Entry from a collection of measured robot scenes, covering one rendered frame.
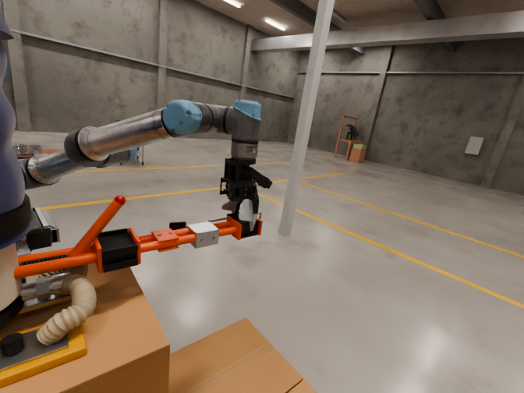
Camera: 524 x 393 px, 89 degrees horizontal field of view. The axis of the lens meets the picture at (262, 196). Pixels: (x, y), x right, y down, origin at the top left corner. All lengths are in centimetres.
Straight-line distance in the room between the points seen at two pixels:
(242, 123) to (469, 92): 1395
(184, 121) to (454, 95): 1416
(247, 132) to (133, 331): 53
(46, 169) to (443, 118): 1417
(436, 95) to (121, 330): 1451
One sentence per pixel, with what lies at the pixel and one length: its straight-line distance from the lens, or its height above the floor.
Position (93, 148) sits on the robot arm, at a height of 139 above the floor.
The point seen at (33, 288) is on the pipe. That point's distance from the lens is 71.
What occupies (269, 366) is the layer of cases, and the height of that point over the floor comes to 54.
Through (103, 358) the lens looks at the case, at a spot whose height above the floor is 108.
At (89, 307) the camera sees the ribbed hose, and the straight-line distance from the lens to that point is 64.
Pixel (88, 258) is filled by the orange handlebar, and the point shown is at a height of 121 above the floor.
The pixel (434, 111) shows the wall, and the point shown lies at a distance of 1460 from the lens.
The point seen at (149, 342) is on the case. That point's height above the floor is 108.
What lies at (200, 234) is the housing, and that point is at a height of 122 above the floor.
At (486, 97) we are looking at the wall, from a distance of 1439.
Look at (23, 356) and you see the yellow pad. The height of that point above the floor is 110.
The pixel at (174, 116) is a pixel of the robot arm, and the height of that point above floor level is 151.
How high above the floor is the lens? 154
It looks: 17 degrees down
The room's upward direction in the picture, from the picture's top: 8 degrees clockwise
